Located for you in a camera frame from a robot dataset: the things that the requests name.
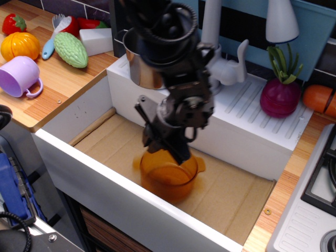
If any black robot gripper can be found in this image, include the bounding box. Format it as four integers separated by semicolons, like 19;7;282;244
135;81;214;164

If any orange transparent plastic pot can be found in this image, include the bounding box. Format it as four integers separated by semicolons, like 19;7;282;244
133;150;206;203

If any stainless steel pot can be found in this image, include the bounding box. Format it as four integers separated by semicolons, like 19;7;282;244
114;28;164;89

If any brown cardboard sink liner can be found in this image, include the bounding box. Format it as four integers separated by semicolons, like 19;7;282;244
70;109;275;244

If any white toy sink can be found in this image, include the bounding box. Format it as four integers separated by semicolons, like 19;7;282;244
33;57;312;251

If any white rectangular block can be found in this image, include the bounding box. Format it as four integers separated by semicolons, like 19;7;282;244
79;28;113;57

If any green toy bitter gourd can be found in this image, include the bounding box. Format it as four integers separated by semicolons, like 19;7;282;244
54;32;88;68

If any purple toy beet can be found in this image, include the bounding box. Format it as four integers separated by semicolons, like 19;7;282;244
260;43;303;119

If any red toy chili pepper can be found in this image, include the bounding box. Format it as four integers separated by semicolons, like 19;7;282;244
77;17;109;29

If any blue plastic box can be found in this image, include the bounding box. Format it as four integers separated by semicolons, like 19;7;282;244
1;153;47;225

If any purple plastic cup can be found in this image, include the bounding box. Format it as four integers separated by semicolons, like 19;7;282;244
1;56;44;99

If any light blue plastic board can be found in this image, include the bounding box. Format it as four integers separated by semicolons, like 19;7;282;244
163;0;336;82

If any blue white toy spork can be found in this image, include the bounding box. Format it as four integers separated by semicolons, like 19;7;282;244
42;14;72;60

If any orange toy pumpkin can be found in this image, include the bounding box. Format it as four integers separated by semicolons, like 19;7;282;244
1;32;40;61

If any white toy faucet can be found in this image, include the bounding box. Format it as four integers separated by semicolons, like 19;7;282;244
201;0;300;96

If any orange toy carrot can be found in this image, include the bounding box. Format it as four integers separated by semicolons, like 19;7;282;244
302;85;335;118

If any toy stove top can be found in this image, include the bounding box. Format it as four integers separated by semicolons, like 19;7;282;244
266;124;335;252

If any red toy strawberry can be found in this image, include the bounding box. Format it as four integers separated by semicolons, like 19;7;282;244
2;14;27;35

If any black braided cable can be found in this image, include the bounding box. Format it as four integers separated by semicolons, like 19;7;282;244
0;211;33;252

